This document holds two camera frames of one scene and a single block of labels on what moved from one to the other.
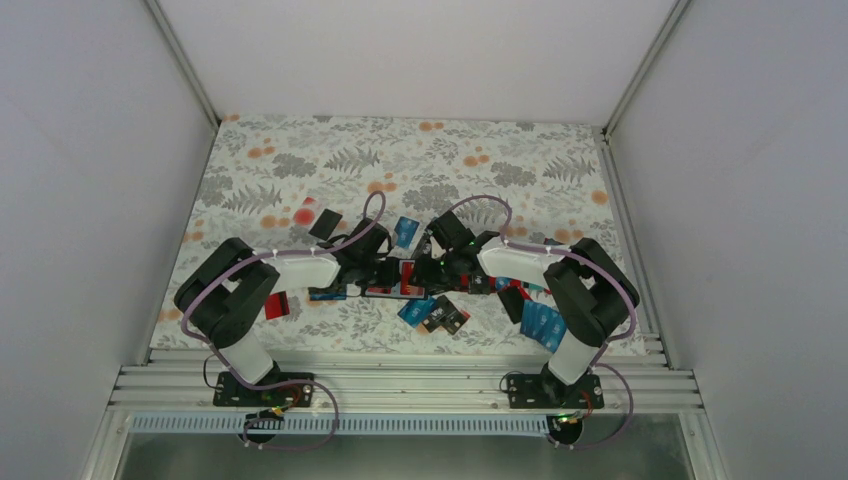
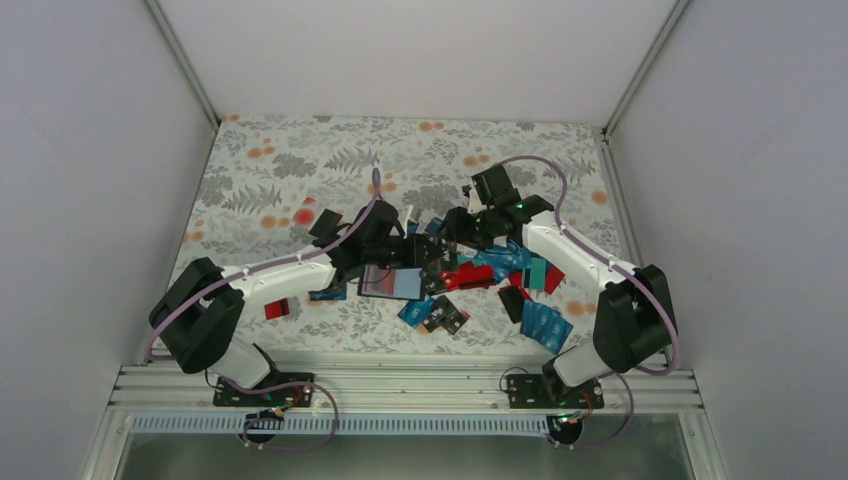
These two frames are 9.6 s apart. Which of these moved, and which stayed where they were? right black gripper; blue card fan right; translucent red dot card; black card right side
Moved: right black gripper
Stayed: blue card fan right; translucent red dot card; black card right side
